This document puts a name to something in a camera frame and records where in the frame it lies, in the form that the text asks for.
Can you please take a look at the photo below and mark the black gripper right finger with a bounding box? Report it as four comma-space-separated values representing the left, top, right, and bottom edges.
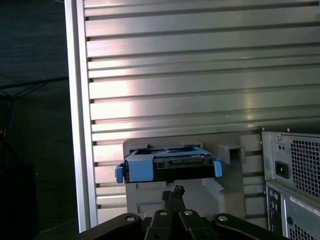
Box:
174, 185, 291, 240

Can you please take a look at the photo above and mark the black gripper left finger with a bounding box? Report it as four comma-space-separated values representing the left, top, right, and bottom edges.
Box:
79, 191, 176, 240

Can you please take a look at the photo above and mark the hard disk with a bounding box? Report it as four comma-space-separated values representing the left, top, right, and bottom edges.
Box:
114, 146, 223, 185

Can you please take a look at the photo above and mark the grey parts rack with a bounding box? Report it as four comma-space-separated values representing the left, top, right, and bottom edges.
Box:
122, 138, 245, 226

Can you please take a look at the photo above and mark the black open PC case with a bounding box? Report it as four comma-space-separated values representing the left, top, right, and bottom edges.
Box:
260, 127, 320, 240

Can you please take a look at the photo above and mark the grey power supply unit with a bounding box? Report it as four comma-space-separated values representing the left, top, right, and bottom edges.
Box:
273, 134, 320, 198

